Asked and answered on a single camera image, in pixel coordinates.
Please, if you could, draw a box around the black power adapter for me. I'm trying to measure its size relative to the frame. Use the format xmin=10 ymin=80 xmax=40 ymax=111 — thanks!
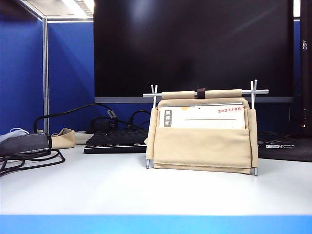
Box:
xmin=86 ymin=117 xmax=117 ymax=134

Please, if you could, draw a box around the thick black cable with ferrite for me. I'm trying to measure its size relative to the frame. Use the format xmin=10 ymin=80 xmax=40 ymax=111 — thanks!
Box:
xmin=33 ymin=102 xmax=122 ymax=134

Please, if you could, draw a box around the aluminium partition frame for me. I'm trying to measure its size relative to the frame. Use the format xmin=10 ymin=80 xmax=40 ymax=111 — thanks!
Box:
xmin=19 ymin=0 xmax=95 ymax=134

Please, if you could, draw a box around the white calendar page card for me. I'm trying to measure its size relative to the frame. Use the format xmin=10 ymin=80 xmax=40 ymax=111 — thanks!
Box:
xmin=158 ymin=105 xmax=245 ymax=129

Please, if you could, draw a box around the white power strip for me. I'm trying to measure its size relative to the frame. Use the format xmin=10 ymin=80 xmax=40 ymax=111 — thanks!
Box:
xmin=74 ymin=131 xmax=95 ymax=145

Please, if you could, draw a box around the black HSD monitor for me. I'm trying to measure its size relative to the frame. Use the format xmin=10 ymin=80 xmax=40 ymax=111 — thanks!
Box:
xmin=290 ymin=0 xmax=312 ymax=137

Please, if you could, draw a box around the beige canvas calendar stand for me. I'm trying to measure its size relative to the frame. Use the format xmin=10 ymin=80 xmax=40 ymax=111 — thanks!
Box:
xmin=143 ymin=79 xmax=270 ymax=176

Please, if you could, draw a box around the grey rectangular box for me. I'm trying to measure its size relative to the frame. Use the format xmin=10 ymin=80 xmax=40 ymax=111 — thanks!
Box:
xmin=0 ymin=133 xmax=52 ymax=156

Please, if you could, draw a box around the ceiling light panel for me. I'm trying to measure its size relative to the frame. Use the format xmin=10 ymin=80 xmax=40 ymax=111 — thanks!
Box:
xmin=60 ymin=0 xmax=95 ymax=16

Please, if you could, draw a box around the white face mask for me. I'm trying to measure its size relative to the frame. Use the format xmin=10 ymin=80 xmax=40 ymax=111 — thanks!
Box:
xmin=0 ymin=126 xmax=30 ymax=141

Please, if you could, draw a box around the large black monitor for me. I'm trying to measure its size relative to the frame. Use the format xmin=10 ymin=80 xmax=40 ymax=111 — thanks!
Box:
xmin=93 ymin=0 xmax=295 ymax=103

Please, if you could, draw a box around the black keyboard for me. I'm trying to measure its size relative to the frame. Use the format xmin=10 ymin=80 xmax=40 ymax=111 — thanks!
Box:
xmin=83 ymin=128 xmax=151 ymax=154

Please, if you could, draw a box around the beige fabric pouch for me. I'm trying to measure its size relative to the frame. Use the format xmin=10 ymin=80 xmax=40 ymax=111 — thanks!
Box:
xmin=51 ymin=127 xmax=76 ymax=149

